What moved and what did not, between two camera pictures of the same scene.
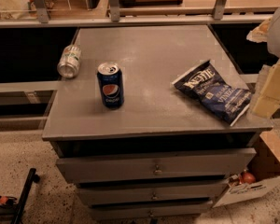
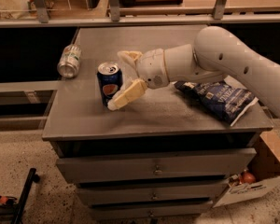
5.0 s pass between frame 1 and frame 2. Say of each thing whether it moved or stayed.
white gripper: moved
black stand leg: stayed
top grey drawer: stayed
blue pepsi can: stayed
